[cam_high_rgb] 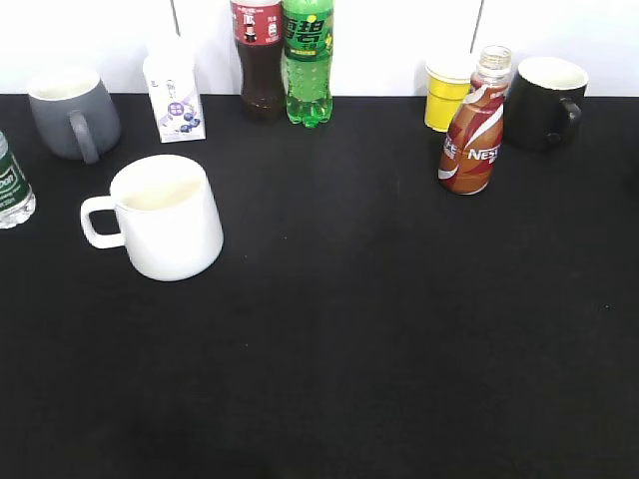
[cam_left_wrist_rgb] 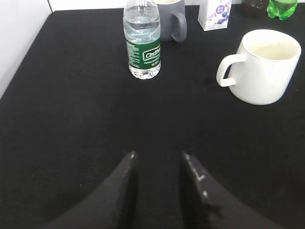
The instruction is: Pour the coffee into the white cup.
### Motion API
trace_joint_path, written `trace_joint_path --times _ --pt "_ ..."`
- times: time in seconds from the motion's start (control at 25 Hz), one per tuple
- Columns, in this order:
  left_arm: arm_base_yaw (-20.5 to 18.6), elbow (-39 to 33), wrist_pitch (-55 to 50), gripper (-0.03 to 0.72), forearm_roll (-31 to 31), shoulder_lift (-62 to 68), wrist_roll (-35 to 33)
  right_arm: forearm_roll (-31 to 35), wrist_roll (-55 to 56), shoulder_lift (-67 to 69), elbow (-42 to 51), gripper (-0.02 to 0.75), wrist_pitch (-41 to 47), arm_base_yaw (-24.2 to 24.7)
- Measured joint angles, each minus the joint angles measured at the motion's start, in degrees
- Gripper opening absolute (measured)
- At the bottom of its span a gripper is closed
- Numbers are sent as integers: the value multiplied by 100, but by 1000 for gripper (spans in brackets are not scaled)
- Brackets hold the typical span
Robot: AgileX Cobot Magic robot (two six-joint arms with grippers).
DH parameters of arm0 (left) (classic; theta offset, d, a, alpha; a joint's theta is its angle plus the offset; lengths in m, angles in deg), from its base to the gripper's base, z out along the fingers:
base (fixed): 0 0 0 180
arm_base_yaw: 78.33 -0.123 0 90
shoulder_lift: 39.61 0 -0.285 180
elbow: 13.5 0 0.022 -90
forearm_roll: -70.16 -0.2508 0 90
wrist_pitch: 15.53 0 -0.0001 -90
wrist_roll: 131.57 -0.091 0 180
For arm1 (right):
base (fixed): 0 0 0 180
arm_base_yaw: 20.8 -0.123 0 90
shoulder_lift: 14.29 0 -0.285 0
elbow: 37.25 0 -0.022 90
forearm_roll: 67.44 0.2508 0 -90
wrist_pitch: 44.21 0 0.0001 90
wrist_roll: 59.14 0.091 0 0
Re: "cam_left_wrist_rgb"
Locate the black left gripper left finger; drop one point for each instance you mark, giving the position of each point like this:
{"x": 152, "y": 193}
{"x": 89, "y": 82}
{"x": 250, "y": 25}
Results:
{"x": 110, "y": 206}

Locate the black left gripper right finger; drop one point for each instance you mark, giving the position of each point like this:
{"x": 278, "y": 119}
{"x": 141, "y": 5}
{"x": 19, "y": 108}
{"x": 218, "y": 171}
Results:
{"x": 206, "y": 204}

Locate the white ceramic mug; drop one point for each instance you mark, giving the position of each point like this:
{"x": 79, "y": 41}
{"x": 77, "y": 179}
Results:
{"x": 262, "y": 68}

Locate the green sprite bottle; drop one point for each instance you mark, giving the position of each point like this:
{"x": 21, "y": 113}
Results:
{"x": 282, "y": 9}

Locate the grey ceramic mug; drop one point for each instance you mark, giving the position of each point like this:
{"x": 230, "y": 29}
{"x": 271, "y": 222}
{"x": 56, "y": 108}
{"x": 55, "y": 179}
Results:
{"x": 173, "y": 20}

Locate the clear water bottle green label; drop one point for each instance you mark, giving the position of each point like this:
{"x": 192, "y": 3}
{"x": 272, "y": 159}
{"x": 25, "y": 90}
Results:
{"x": 141, "y": 25}

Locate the dark cola bottle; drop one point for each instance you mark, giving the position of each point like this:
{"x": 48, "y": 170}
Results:
{"x": 254, "y": 8}

